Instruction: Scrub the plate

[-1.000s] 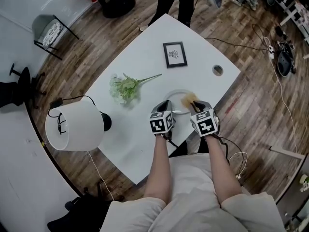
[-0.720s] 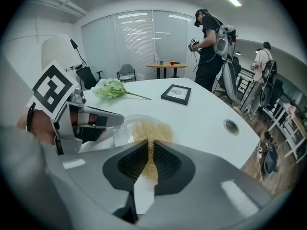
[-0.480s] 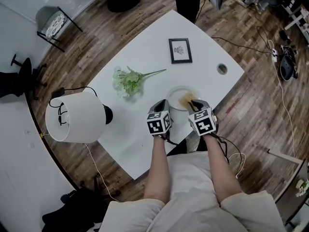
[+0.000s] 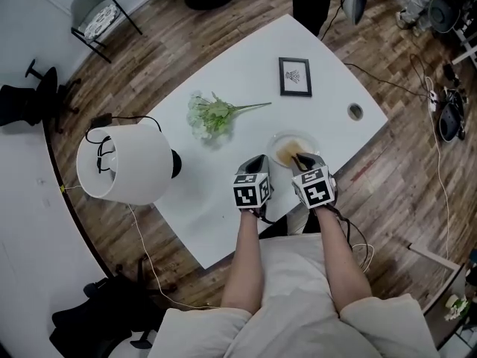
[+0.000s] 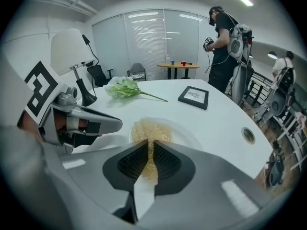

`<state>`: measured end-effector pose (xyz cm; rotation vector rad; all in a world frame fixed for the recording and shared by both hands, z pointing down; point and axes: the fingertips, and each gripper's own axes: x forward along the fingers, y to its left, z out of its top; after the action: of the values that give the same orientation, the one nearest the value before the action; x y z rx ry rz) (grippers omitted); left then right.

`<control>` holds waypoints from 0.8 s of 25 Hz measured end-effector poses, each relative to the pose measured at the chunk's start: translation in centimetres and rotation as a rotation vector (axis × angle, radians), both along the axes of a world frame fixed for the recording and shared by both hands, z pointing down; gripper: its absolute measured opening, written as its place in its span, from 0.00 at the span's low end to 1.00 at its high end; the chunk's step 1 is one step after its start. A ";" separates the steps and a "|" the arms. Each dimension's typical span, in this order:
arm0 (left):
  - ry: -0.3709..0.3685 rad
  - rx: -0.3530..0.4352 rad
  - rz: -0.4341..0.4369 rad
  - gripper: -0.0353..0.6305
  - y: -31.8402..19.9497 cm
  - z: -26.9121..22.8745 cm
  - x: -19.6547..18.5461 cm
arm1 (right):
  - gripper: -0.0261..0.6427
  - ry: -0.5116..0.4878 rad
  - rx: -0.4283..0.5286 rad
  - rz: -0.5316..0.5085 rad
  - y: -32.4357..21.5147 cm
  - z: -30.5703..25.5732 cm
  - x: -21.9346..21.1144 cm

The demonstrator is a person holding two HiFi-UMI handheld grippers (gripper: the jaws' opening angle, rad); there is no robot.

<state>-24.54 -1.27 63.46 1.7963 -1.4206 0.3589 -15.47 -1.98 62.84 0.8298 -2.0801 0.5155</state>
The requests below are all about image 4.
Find black cable with adapter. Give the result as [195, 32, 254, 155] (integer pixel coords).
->
[320, 0, 429, 98]

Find black rounded device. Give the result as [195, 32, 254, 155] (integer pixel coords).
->
[437, 88, 467, 143]

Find black power adapter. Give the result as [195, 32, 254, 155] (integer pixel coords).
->
[442, 63, 461, 88]

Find black lamp cable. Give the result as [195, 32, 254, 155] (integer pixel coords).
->
[84, 113, 163, 175]

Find grey shell office chair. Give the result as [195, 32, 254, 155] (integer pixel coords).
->
[428, 0, 467, 34]

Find clear glass plate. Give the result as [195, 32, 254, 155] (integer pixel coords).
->
[266, 129, 321, 169]

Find person's right forearm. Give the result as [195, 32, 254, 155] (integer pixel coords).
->
[316, 205, 373, 318]

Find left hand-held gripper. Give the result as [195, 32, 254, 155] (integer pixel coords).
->
[232, 154, 276, 218]

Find cluttered white desk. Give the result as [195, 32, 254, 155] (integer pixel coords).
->
[405, 0, 477, 66]

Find white shade table lamp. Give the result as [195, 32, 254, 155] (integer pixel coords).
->
[76, 124, 183, 205]

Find white green artificial flowers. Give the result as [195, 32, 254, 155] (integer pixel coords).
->
[186, 90, 273, 141]

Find person's beige shirt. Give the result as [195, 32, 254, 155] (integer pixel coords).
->
[147, 233, 440, 358]

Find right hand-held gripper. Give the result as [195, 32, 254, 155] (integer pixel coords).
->
[289, 153, 339, 211]

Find black picture frame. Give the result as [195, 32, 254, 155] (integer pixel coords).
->
[278, 57, 313, 98]

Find folding chair with patterned cushion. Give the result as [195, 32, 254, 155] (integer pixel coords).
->
[70, 0, 143, 63]

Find black office chair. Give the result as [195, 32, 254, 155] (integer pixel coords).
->
[49, 257, 167, 358]
[0, 58, 82, 134]

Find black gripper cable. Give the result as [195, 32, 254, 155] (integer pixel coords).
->
[327, 205, 376, 274]
[250, 207, 277, 225]

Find long white cable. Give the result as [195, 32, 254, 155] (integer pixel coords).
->
[61, 184, 224, 310]
[424, 75, 451, 261]

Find brown table with white legs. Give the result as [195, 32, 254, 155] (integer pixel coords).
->
[408, 242, 467, 350]

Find yellow sponge cloth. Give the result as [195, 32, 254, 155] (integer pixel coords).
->
[276, 139, 312, 166]

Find person's left forearm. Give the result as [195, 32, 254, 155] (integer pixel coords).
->
[220, 209, 264, 316]

